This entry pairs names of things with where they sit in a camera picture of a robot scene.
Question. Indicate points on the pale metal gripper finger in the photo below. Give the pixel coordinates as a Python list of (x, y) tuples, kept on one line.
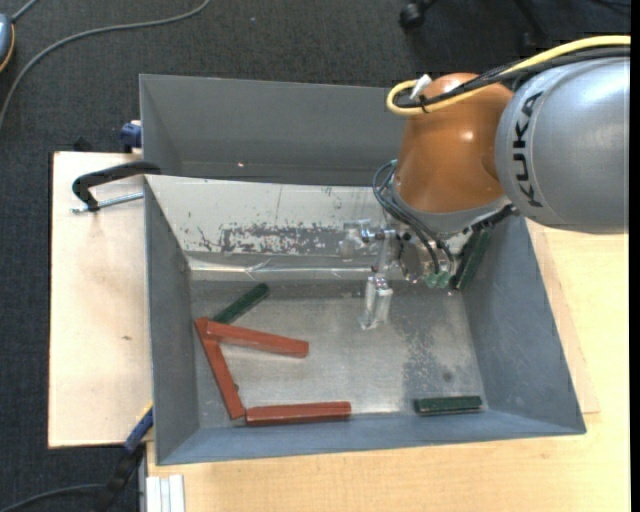
[(382, 305), (369, 305)]

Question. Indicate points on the grey metal bin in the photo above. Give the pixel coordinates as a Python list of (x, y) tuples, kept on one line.
[(350, 360)]

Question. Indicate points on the red-brown flat block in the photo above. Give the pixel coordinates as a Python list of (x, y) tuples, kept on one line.
[(219, 367), (297, 413), (260, 340)]

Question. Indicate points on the dark green flat block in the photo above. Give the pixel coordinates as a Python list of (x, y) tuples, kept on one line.
[(448, 405), (241, 303), (472, 260)]

